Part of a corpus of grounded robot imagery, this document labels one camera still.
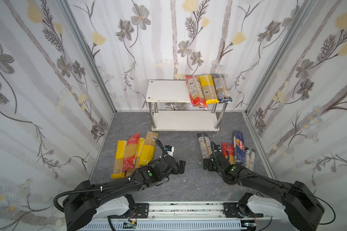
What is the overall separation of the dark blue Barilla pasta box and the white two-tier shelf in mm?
147

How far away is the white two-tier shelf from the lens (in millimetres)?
819

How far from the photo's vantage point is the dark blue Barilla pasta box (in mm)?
899
